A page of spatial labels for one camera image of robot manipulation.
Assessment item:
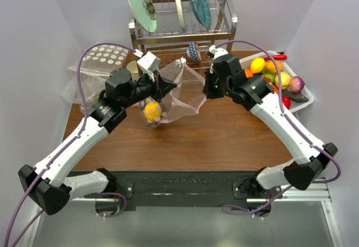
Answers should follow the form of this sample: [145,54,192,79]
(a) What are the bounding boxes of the red onion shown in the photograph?
[289,76,305,94]

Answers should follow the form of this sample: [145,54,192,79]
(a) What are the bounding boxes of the pale yellow fruit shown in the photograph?
[274,72,291,90]

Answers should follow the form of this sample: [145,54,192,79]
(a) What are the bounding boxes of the blue patterned bowl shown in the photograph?
[187,42,201,62]

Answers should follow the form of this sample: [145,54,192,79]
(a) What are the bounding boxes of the beige plate edge-on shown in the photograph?
[175,0,186,33]

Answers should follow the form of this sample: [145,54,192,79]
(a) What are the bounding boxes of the red apple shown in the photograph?
[282,96,291,109]

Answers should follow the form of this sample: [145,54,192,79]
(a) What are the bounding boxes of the yellow lemon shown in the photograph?
[250,57,265,74]

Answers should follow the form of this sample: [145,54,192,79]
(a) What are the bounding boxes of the aluminium frame rail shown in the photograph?
[21,199,96,247]

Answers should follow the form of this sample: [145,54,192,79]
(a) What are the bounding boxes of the clear polka dot zip bag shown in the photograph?
[137,57,206,129]

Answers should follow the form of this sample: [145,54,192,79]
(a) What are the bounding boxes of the mint green floral plate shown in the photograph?
[128,0,157,33]

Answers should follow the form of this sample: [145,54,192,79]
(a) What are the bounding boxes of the teal plate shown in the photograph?
[189,0,211,30]

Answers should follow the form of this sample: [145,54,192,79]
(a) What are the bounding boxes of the dark grey avocado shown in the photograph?
[282,89,309,103]

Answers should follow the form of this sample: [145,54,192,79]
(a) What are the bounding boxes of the steel dish rack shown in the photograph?
[128,0,238,69]

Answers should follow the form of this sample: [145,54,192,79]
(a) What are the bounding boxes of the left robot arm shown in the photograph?
[18,68,177,216]

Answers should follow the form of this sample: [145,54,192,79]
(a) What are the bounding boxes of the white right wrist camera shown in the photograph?
[208,45,228,60]

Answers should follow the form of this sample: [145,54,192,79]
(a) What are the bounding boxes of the yellow apple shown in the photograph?
[144,102,162,122]

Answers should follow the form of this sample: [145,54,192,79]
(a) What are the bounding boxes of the green custard apple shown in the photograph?
[262,73,275,84]

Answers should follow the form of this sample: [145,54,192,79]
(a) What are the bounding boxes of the pile of plastic bags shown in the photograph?
[61,44,129,113]

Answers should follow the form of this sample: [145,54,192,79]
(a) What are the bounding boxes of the cream mug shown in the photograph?
[126,61,140,82]

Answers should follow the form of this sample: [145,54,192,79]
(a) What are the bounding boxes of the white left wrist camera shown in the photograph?
[137,52,160,82]

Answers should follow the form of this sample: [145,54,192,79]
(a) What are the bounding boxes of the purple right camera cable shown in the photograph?
[215,40,342,217]

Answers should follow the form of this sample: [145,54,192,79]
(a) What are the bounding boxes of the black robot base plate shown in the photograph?
[83,170,283,212]

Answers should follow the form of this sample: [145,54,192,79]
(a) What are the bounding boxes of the red chili pepper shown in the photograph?
[264,54,287,61]

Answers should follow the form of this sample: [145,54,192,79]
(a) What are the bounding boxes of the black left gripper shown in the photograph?
[121,68,177,108]

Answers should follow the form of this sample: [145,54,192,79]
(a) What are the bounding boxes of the orange fruit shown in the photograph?
[244,69,254,79]

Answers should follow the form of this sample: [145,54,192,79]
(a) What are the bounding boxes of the white plastic fruit basket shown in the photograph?
[240,52,314,113]

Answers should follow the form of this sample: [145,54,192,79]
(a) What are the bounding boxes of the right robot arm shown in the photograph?
[203,52,338,198]

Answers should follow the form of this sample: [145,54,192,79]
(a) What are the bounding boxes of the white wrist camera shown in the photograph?
[208,45,228,60]
[137,52,160,82]

